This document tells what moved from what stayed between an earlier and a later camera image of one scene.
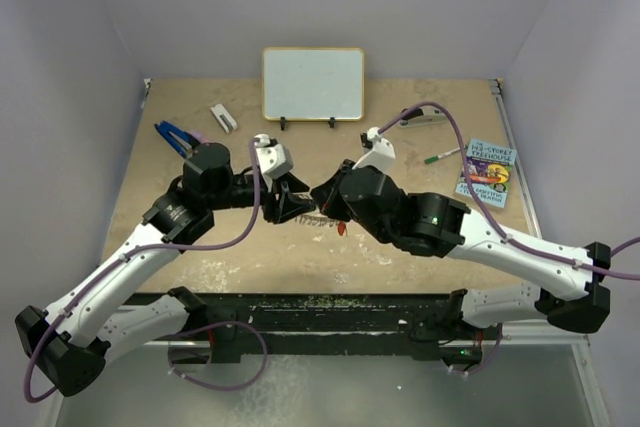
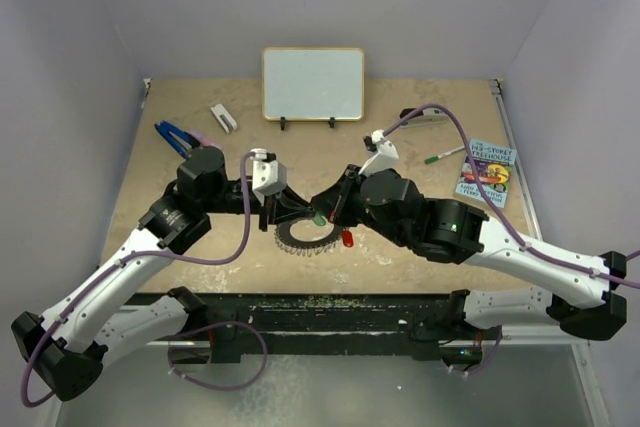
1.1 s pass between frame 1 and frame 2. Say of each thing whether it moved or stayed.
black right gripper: stayed
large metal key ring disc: moved
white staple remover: stayed
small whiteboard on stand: stayed
